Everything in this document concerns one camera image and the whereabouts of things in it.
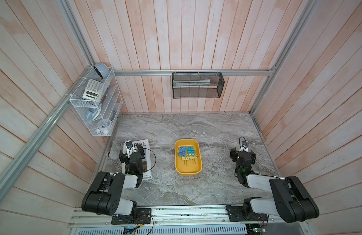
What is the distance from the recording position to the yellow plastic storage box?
0.92 m

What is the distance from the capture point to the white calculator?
734mm

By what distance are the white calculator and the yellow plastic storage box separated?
54cm
